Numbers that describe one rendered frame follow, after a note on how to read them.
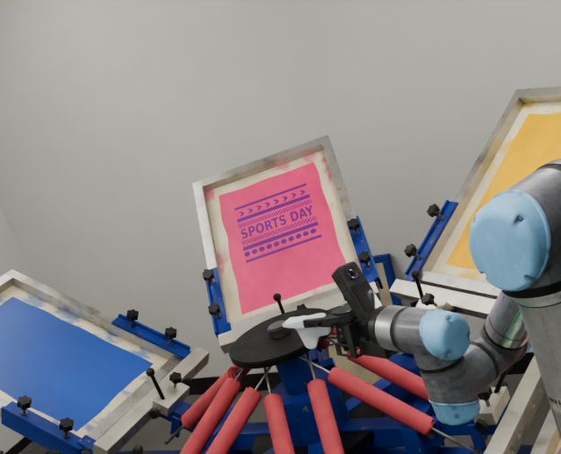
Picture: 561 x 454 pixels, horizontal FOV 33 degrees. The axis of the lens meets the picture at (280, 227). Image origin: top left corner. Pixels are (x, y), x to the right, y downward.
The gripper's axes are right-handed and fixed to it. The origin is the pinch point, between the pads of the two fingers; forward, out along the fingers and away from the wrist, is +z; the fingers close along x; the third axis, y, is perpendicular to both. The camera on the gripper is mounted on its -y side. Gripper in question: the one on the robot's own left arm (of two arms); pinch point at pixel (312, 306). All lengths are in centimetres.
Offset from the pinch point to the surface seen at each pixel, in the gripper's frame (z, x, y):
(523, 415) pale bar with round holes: 18, 68, 56
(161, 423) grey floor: 361, 130, 151
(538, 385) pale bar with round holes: 23, 81, 54
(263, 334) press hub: 84, 41, 30
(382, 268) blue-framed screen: 219, 203, 73
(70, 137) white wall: 379, 133, -25
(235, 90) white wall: 267, 176, -30
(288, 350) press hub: 66, 36, 31
